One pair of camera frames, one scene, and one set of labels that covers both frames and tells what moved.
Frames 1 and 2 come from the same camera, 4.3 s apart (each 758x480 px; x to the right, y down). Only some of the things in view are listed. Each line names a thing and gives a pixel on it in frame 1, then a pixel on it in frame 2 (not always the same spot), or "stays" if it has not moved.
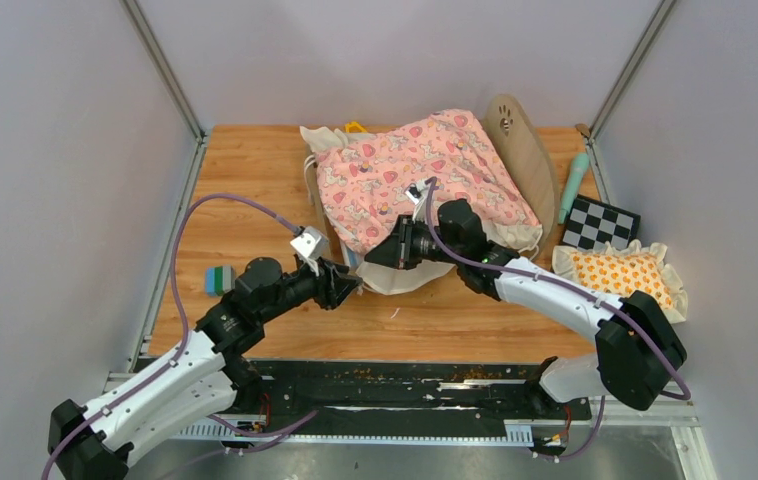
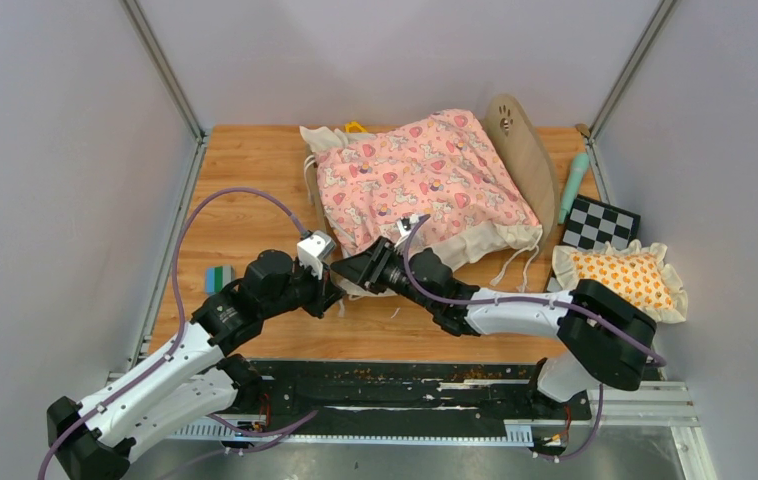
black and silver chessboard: x=591 y=222 stays
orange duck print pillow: x=616 y=270 stays
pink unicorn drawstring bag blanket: x=363 y=182 stays
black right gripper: x=396 y=251 → x=366 y=270
